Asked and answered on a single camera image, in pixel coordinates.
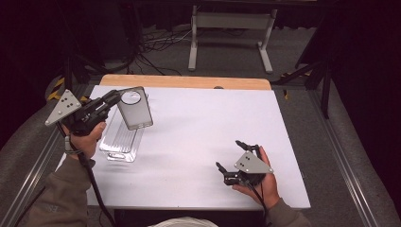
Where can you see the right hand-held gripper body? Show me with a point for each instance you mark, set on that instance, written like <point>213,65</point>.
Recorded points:
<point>252,165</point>

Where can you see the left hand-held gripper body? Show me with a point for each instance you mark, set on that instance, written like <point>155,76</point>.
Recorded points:
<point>85,116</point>

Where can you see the dark translucent phone case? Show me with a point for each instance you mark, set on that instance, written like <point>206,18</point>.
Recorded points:
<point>137,113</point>

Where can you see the clear plastic ribbed container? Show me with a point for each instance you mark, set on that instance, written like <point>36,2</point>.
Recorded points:
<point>121,143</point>

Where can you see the person's left hand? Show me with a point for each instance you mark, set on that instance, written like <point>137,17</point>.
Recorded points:
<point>83,143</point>

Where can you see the person's right hand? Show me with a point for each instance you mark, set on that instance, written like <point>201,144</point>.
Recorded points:
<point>269,189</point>

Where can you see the yellow black floor tape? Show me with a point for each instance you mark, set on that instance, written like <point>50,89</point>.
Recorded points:
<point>56,88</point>

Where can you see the white table sheet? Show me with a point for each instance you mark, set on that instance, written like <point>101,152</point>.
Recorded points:
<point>201,132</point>

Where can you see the black tripod stand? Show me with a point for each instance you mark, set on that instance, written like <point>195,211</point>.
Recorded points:
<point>71,72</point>
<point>324,82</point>

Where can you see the person's white clothing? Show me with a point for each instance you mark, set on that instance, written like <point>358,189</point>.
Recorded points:
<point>183,222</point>

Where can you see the white metal stand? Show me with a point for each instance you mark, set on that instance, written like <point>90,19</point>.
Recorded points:
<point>231,20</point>

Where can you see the aluminium floor rail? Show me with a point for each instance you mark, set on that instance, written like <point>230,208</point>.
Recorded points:
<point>343,164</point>
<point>28,186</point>

